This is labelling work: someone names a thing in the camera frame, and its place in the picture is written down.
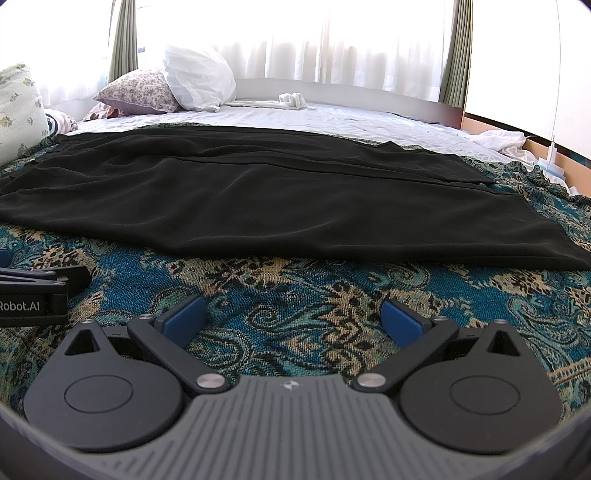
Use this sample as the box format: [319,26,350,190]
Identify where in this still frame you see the black pants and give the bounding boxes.
[1,126,590,270]

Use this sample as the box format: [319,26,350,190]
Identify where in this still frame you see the teal paisley bedspread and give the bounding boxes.
[0,121,591,418]

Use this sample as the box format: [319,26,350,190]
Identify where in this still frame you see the white green floral pillow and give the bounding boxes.
[0,64,49,165]

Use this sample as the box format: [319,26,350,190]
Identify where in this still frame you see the striped cloth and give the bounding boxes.
[45,109,78,137]

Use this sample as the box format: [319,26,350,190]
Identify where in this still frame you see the blue face mask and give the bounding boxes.
[536,158,566,184]

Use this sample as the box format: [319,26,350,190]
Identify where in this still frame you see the purple floral pillow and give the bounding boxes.
[93,69,181,115]

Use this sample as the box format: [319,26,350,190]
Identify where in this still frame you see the white crumpled cloth at edge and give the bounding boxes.
[469,130,537,165]

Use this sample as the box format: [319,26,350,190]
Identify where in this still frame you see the left green drape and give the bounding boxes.
[108,0,138,82]

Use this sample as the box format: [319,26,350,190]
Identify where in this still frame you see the green drape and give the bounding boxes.
[108,0,138,82]
[439,0,473,110]

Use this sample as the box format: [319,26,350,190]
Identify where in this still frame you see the white bed sheet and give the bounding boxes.
[76,105,512,163]

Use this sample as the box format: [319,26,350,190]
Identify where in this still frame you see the right green drape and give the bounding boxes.
[439,0,473,110]

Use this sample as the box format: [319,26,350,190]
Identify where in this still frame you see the small white crumpled cloth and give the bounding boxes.
[277,92,308,110]

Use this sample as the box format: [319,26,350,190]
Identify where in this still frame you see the white sheer curtain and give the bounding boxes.
[136,1,455,101]

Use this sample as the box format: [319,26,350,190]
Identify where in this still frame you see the wooden bed frame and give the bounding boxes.
[232,77,591,199]

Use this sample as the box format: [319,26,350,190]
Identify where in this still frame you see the white hanging cable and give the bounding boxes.
[549,0,562,160]

